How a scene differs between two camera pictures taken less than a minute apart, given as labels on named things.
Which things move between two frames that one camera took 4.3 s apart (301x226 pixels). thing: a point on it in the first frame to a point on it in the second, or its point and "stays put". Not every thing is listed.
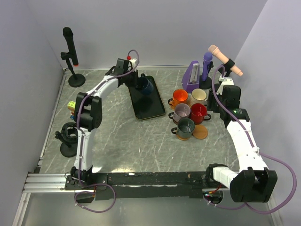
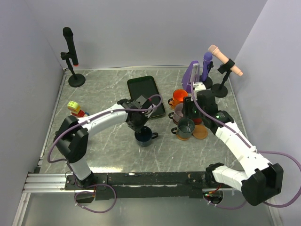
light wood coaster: x=200 y=132 stays put
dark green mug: x=186 y=126 stays put
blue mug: x=148 y=88 to x=144 y=138
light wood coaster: x=182 y=139 stays put
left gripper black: x=136 y=74 to x=137 y=128
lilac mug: x=181 y=110 stays put
